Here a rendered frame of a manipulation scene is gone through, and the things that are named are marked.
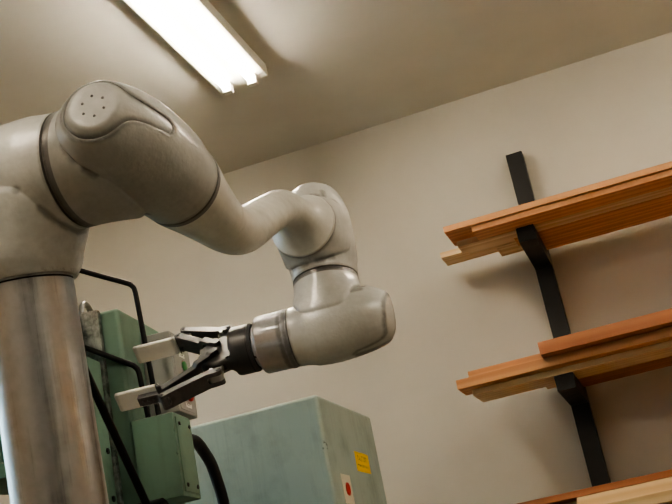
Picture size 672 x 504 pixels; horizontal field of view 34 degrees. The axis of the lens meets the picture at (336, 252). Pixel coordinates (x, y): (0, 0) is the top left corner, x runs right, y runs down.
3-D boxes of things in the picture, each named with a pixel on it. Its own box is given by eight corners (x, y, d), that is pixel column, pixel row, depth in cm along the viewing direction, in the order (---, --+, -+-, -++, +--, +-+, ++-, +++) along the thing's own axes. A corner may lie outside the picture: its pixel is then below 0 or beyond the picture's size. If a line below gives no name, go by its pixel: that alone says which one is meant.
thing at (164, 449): (141, 505, 193) (130, 421, 198) (160, 508, 202) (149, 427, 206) (186, 495, 192) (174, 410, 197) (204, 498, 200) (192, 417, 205)
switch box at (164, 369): (150, 418, 208) (139, 336, 213) (169, 425, 217) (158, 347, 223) (180, 410, 207) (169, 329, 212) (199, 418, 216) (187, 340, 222)
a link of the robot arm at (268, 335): (305, 347, 173) (268, 355, 174) (287, 297, 169) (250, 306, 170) (301, 378, 165) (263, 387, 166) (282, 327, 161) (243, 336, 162)
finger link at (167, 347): (173, 338, 175) (174, 336, 176) (132, 348, 176) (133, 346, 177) (179, 354, 176) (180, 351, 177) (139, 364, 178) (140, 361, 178)
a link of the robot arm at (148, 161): (219, 124, 127) (117, 154, 131) (138, 35, 112) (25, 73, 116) (223, 223, 121) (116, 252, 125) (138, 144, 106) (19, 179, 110)
